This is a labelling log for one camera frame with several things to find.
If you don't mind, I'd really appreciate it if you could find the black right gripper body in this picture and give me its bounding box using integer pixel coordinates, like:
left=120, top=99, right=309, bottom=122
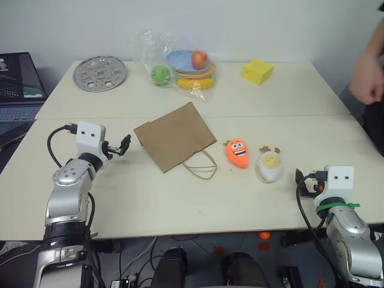
left=305, top=170, right=329, bottom=193

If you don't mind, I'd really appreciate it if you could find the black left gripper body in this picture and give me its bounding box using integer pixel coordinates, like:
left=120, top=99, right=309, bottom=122
left=103, top=140, right=124, bottom=158

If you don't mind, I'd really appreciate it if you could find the white egg plush toy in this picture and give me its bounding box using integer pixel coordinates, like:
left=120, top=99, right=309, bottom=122
left=254, top=145, right=284, bottom=184

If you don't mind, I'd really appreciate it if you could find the brown paper bag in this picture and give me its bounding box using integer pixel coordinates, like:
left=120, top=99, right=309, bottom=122
left=133, top=101, right=218, bottom=181

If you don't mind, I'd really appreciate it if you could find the orange carrot plush toy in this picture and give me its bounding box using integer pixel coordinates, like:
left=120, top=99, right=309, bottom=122
left=222, top=138, right=250, bottom=168

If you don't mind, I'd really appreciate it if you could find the clear plastic bag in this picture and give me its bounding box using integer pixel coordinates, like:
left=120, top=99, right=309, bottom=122
left=134, top=29, right=222, bottom=104

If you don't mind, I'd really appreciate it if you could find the person's bare hand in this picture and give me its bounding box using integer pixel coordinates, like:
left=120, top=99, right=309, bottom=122
left=349, top=49, right=384, bottom=106

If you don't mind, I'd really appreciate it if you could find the green zip tie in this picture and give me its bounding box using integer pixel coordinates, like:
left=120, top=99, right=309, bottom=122
left=316, top=202, right=361, bottom=215

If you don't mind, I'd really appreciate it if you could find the perforated round metal disc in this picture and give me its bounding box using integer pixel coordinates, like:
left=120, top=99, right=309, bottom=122
left=72, top=55, right=128, bottom=92

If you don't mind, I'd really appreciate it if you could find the green toy apple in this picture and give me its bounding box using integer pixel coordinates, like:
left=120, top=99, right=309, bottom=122
left=151, top=64, right=172, bottom=87

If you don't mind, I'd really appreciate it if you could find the person's dark clothed body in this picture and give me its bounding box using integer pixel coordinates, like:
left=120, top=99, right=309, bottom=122
left=362, top=101, right=384, bottom=157

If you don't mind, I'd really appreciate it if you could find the blue plate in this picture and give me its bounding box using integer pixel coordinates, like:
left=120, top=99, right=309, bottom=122
left=166, top=49, right=212, bottom=75

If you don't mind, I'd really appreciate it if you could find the dark rounded shape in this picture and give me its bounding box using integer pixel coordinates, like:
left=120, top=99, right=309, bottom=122
left=221, top=251, right=268, bottom=288
left=151, top=247, right=188, bottom=288

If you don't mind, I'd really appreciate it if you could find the orange plate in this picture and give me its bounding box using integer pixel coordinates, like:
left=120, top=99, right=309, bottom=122
left=172, top=61, right=217, bottom=80

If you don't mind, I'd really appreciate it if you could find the red toy apple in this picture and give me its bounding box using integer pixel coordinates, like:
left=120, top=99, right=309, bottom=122
left=191, top=49, right=209, bottom=70

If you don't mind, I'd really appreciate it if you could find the dark laptop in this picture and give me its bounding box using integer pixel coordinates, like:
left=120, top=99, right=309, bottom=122
left=0, top=52, right=49, bottom=148

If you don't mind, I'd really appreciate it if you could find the yellow cheese block toy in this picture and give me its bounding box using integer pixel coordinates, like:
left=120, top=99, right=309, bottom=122
left=241, top=58, right=275, bottom=87

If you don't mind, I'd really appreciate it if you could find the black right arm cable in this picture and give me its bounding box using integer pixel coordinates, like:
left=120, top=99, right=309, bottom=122
left=295, top=174, right=331, bottom=288

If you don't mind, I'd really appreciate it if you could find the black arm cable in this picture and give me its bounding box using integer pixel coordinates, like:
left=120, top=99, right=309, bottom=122
left=47, top=122, right=79, bottom=169
left=295, top=174, right=331, bottom=288

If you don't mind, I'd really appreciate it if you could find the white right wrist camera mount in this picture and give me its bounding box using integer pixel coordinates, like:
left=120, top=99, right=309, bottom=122
left=322, top=164, right=355, bottom=199

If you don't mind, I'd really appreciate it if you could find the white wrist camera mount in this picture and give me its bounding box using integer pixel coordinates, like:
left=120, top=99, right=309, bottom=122
left=322, top=164, right=355, bottom=199
left=74, top=121, right=107, bottom=165

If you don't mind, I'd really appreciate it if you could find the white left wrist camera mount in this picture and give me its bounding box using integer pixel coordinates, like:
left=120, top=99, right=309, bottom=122
left=74, top=121, right=107, bottom=165

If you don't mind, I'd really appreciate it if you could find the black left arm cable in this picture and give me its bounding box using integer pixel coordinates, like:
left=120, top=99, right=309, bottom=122
left=47, top=122, right=79, bottom=169

